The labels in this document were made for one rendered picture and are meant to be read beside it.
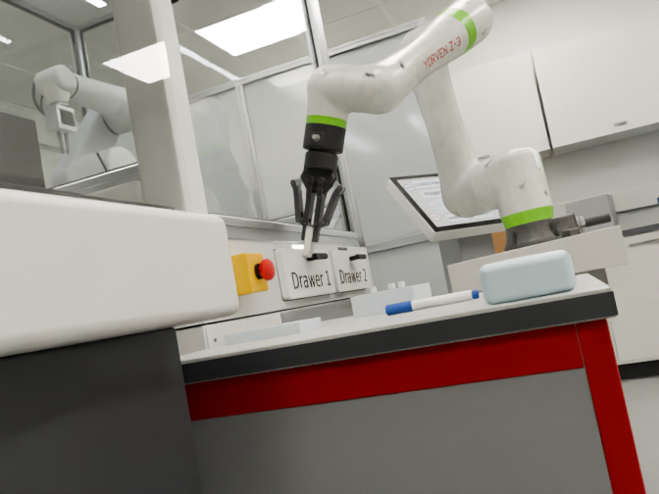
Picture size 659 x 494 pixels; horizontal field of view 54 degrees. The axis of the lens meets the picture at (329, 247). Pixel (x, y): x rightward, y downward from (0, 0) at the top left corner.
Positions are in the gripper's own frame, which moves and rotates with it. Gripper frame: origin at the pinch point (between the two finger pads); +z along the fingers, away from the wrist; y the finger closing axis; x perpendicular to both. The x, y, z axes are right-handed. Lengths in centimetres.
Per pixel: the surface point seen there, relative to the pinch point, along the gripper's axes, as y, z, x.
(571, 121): 45, -97, 331
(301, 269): -0.1, 6.2, -2.2
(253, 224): -4.9, -2.3, -19.3
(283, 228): -4.8, -2.1, -4.4
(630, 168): 88, -74, 367
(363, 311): 21.7, 10.2, -23.9
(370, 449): 37, 19, -68
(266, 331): 15, 13, -49
